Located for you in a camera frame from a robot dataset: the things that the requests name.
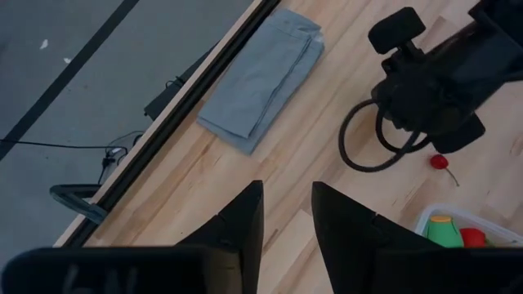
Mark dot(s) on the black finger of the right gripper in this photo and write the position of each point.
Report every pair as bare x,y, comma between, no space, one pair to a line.
459,136
394,28

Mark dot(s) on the black table clamp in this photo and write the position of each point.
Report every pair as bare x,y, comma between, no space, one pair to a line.
75,200

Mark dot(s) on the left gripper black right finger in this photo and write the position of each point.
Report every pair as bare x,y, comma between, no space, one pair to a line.
347,237

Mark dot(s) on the green toy vegetable yellow end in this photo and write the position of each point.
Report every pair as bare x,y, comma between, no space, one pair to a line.
443,234

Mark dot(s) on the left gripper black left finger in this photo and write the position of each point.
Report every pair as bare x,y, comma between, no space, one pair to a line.
245,228

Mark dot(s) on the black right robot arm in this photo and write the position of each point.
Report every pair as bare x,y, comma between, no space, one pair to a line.
490,53

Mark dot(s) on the clear plastic tupperware container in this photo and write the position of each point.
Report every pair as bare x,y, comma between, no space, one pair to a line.
498,230

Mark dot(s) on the red toy cherry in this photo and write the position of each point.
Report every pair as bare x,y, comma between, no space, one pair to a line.
439,162

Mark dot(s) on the red toy strawberry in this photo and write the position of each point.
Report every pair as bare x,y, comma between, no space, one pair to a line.
473,237

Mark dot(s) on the folded grey cloth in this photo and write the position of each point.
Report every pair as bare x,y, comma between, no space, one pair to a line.
261,81

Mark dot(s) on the black box under table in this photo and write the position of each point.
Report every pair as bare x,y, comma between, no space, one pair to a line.
167,100

